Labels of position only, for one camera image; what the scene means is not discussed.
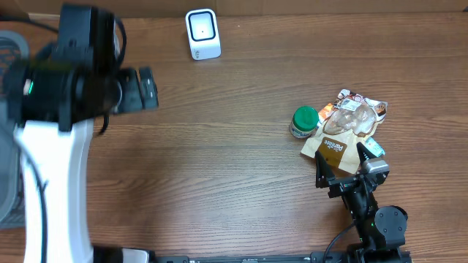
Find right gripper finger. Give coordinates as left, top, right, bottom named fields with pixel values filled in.
left=357, top=142, right=376, bottom=168
left=315, top=150, right=336, bottom=181

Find teal snack packet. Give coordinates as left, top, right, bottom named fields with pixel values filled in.
left=365, top=137, right=385, bottom=157

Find beige dried mushroom bag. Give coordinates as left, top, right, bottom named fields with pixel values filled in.
left=301, top=89, right=388, bottom=173

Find clear jar white contents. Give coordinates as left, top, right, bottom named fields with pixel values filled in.
left=289, top=106, right=319, bottom=139

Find green bottle cap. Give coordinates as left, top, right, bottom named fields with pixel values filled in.
left=292, top=106, right=319, bottom=132

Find orange tissue pack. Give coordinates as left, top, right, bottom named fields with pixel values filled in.
left=318, top=103, right=334, bottom=123

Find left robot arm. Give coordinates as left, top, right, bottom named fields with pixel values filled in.
left=3, top=4, right=159, bottom=263

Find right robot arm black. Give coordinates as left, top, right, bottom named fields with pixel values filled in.
left=310, top=142, right=412, bottom=263

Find white barcode scanner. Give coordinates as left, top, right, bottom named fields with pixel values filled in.
left=185, top=8, right=222, bottom=61

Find grey plastic shopping basket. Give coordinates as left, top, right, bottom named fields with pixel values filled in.
left=1, top=31, right=29, bottom=229

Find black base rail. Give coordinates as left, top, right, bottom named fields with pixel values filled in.
left=149, top=252, right=413, bottom=263

